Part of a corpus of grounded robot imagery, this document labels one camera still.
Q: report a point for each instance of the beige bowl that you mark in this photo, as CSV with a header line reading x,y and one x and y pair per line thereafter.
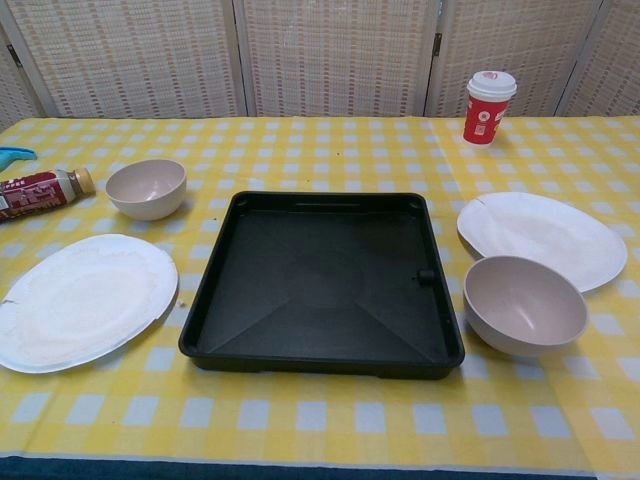
x,y
145,205
520,310

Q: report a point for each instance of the white paper plate cracked rim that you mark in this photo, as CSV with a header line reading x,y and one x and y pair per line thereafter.
x,y
540,235

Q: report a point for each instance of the white paper plate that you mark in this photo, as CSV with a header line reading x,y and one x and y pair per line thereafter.
x,y
85,300

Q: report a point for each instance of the black plastic tray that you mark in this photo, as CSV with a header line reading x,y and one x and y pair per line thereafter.
x,y
320,280

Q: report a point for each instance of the yellow checked tablecloth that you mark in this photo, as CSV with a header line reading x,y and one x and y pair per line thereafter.
x,y
320,415

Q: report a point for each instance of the woven folding screen panel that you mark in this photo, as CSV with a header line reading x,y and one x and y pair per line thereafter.
x,y
140,55
335,55
520,40
15,95
610,75

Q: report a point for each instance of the red paper cup white lid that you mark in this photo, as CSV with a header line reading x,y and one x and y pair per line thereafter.
x,y
485,120

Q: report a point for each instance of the black screen hinge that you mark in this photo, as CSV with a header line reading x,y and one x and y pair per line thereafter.
x,y
12,55
438,42

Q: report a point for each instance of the brown drink bottle red label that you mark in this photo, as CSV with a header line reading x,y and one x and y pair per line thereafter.
x,y
40,195

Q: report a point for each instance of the blue green toy pump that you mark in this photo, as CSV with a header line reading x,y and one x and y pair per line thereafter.
x,y
15,155

